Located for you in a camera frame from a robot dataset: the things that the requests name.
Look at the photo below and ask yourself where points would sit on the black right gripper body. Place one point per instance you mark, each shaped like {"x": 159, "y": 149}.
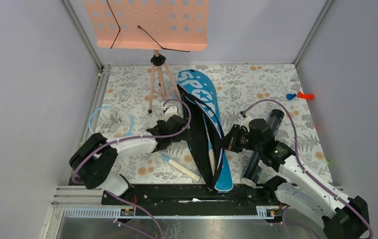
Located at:
{"x": 240, "y": 139}

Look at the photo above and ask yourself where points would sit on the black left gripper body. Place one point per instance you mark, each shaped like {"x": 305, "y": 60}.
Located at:
{"x": 176, "y": 138}

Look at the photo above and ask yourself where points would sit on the blue sport racket bag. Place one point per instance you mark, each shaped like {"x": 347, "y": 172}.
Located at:
{"x": 199, "y": 93}

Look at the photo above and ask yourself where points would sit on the light blue racket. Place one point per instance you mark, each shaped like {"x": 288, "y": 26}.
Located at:
{"x": 211, "y": 156}
{"x": 116, "y": 122}

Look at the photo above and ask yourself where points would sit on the black shuttlecock tube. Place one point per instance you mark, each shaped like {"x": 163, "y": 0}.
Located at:
{"x": 263, "y": 133}

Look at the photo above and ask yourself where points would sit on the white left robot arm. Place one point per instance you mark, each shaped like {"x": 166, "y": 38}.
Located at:
{"x": 92, "y": 163}

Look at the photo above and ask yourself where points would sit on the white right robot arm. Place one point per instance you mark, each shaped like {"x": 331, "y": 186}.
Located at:
{"x": 340, "y": 216}

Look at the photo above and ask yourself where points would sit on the pink tripod stand legs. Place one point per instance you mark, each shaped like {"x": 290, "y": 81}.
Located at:
{"x": 158, "y": 63}

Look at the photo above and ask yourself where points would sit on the blue clip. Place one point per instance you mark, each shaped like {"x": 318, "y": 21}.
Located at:
{"x": 290, "y": 97}

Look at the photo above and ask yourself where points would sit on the orange clip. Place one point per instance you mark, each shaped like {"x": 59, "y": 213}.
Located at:
{"x": 307, "y": 97}

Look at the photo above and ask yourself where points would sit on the pink perforated music stand desk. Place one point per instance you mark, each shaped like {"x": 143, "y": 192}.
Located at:
{"x": 179, "y": 25}

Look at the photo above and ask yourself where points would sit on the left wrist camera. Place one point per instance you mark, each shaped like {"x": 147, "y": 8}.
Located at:
{"x": 170, "y": 111}

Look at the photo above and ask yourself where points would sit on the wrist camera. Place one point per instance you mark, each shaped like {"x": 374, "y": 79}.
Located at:
{"x": 245, "y": 122}
{"x": 170, "y": 111}

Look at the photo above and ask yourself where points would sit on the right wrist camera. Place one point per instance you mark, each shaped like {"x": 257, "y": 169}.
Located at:
{"x": 245, "y": 122}

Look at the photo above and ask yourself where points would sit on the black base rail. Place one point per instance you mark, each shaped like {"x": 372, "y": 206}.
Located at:
{"x": 195, "y": 200}

